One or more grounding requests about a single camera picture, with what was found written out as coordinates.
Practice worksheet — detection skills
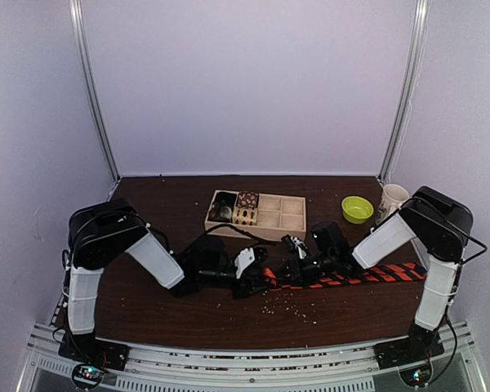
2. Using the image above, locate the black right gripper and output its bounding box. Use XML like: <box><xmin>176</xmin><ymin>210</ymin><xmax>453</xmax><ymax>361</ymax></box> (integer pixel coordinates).
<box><xmin>271</xmin><ymin>252</ymin><xmax>336</xmax><ymax>287</ymax></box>

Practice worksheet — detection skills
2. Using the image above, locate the wooden compartment box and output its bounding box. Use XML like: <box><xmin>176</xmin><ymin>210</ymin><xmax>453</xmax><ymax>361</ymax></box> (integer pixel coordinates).
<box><xmin>204</xmin><ymin>189</ymin><xmax>307</xmax><ymax>242</ymax></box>

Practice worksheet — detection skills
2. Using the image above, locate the red navy striped tie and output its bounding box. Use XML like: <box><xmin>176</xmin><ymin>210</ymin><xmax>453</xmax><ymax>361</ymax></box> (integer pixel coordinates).
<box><xmin>261</xmin><ymin>262</ymin><xmax>429</xmax><ymax>290</ymax></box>

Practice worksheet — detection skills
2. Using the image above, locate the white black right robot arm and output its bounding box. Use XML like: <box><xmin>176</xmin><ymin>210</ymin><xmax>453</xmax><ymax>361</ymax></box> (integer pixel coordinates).
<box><xmin>278</xmin><ymin>186</ymin><xmax>474</xmax><ymax>361</ymax></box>

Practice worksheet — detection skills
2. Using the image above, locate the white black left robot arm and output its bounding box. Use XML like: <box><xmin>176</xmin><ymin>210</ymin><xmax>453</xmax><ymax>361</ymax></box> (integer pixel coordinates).
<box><xmin>63</xmin><ymin>198</ymin><xmax>270</xmax><ymax>363</ymax></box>

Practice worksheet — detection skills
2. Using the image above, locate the beige patterned rolled tie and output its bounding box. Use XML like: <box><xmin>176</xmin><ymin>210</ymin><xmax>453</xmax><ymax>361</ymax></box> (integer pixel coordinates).
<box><xmin>232</xmin><ymin>207</ymin><xmax>258</xmax><ymax>226</ymax></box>

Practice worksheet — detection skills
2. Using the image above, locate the dark patterned rolled tie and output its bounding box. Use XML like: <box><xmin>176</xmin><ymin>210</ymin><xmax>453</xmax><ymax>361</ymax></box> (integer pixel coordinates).
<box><xmin>208</xmin><ymin>204</ymin><xmax>234</xmax><ymax>223</ymax></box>

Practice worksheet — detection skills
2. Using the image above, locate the brown floral rolled tie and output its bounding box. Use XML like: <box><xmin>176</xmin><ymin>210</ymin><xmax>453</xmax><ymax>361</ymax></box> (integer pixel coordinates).
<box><xmin>236</xmin><ymin>191</ymin><xmax>259</xmax><ymax>209</ymax></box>

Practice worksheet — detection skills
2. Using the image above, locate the green bowl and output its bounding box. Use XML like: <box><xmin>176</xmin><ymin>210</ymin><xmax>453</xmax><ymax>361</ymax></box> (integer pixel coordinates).
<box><xmin>341</xmin><ymin>196</ymin><xmax>374</xmax><ymax>225</ymax></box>

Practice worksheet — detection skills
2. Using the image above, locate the black rolled tie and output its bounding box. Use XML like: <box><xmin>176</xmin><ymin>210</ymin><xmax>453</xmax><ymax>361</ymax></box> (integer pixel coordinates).
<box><xmin>213</xmin><ymin>191</ymin><xmax>238</xmax><ymax>207</ymax></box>

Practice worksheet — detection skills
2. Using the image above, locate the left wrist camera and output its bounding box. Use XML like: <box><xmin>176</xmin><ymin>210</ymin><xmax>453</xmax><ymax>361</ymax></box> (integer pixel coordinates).
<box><xmin>233</xmin><ymin>247</ymin><xmax>268</xmax><ymax>279</ymax></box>

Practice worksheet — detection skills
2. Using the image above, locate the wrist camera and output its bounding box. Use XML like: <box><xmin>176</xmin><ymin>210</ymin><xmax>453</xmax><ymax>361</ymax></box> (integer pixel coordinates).
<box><xmin>281</xmin><ymin>234</ymin><xmax>310</xmax><ymax>260</ymax></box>
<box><xmin>233</xmin><ymin>247</ymin><xmax>268</xmax><ymax>279</ymax></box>

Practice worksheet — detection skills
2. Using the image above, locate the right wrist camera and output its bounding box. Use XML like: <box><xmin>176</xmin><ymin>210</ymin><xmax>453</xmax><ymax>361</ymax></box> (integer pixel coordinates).
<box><xmin>281</xmin><ymin>234</ymin><xmax>310</xmax><ymax>260</ymax></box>

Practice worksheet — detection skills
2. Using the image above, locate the aluminium front rail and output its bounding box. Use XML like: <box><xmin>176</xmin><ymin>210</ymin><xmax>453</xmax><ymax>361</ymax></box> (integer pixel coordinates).
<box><xmin>13</xmin><ymin>322</ymin><xmax>490</xmax><ymax>391</ymax></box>

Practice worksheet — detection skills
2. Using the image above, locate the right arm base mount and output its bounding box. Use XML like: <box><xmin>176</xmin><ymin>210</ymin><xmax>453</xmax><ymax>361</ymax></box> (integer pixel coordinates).
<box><xmin>373</xmin><ymin>318</ymin><xmax>458</xmax><ymax>390</ymax></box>

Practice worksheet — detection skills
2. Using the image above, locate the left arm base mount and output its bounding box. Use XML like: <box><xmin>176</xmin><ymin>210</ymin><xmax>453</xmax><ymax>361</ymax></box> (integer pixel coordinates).
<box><xmin>51</xmin><ymin>326</ymin><xmax>130</xmax><ymax>391</ymax></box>

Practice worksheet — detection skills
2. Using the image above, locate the right aluminium frame post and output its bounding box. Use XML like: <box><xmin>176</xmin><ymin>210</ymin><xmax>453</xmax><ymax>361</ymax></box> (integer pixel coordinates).
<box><xmin>377</xmin><ymin>0</ymin><xmax>430</xmax><ymax>185</ymax></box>

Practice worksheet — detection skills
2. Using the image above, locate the aluminium frame post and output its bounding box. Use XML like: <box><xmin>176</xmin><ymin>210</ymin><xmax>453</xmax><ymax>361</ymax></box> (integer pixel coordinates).
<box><xmin>377</xmin><ymin>0</ymin><xmax>430</xmax><ymax>185</ymax></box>
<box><xmin>69</xmin><ymin>0</ymin><xmax>121</xmax><ymax>183</ymax></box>

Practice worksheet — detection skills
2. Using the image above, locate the left aluminium frame post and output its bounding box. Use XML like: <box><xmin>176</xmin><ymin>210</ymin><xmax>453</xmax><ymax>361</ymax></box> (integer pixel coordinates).
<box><xmin>69</xmin><ymin>0</ymin><xmax>121</xmax><ymax>183</ymax></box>

